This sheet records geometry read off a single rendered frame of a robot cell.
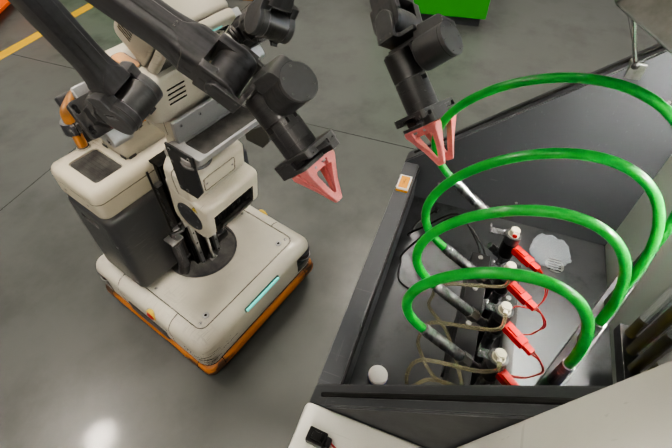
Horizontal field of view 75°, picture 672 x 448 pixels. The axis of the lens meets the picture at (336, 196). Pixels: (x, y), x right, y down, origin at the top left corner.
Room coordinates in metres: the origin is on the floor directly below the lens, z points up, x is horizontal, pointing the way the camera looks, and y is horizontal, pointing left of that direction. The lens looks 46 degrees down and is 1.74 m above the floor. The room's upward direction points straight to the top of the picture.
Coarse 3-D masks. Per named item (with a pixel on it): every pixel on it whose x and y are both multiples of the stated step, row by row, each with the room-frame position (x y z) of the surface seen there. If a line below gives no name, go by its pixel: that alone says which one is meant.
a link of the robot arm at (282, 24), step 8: (272, 8) 1.06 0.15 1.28; (272, 16) 1.03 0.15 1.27; (280, 16) 1.05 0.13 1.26; (288, 16) 1.07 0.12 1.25; (272, 24) 1.02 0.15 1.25; (280, 24) 1.04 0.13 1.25; (288, 24) 1.05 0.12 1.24; (272, 32) 1.02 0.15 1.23; (280, 32) 1.03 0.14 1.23; (272, 40) 1.04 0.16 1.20; (280, 40) 1.04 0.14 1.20
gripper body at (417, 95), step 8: (408, 80) 0.64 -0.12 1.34; (416, 80) 0.64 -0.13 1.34; (424, 80) 0.64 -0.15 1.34; (400, 88) 0.64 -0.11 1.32; (408, 88) 0.63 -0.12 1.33; (416, 88) 0.63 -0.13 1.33; (424, 88) 0.63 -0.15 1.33; (432, 88) 0.64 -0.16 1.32; (400, 96) 0.64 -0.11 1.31; (408, 96) 0.63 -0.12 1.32; (416, 96) 0.62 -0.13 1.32; (424, 96) 0.62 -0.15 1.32; (432, 96) 0.63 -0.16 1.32; (408, 104) 0.62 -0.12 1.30; (416, 104) 0.62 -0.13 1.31; (424, 104) 0.61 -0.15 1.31; (432, 104) 0.61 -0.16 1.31; (440, 104) 0.62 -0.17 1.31; (448, 104) 0.64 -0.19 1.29; (408, 112) 0.62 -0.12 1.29; (416, 112) 0.59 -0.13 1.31; (424, 112) 0.58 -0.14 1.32; (400, 120) 0.60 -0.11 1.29; (408, 120) 0.61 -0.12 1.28; (416, 120) 0.58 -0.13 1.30
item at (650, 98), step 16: (512, 80) 0.55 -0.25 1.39; (528, 80) 0.54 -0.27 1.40; (544, 80) 0.53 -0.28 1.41; (560, 80) 0.52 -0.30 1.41; (576, 80) 0.51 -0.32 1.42; (592, 80) 0.50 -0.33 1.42; (608, 80) 0.50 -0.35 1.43; (624, 80) 0.50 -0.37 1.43; (480, 96) 0.56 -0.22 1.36; (640, 96) 0.48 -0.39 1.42; (656, 96) 0.47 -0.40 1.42; (448, 112) 0.58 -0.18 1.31; (432, 144) 0.59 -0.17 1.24; (448, 176) 0.57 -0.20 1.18
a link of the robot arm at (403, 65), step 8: (408, 40) 0.69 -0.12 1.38; (400, 48) 0.67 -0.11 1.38; (408, 48) 0.67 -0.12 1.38; (392, 56) 0.67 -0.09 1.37; (400, 56) 0.66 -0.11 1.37; (408, 56) 0.66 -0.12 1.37; (392, 64) 0.66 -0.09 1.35; (400, 64) 0.66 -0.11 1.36; (408, 64) 0.66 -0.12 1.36; (416, 64) 0.66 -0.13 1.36; (392, 72) 0.66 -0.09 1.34; (400, 72) 0.65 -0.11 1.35; (408, 72) 0.65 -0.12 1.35; (416, 72) 0.65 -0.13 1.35; (392, 80) 0.66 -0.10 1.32; (400, 80) 0.65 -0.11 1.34
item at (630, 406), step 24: (624, 384) 0.14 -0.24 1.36; (648, 384) 0.13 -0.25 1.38; (576, 408) 0.14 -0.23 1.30; (600, 408) 0.13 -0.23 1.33; (624, 408) 0.12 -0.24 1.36; (648, 408) 0.11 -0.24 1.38; (504, 432) 0.16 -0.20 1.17; (528, 432) 0.14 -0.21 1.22; (552, 432) 0.13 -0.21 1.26; (576, 432) 0.12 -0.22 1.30; (600, 432) 0.11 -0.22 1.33; (624, 432) 0.10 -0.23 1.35; (648, 432) 0.10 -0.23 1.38
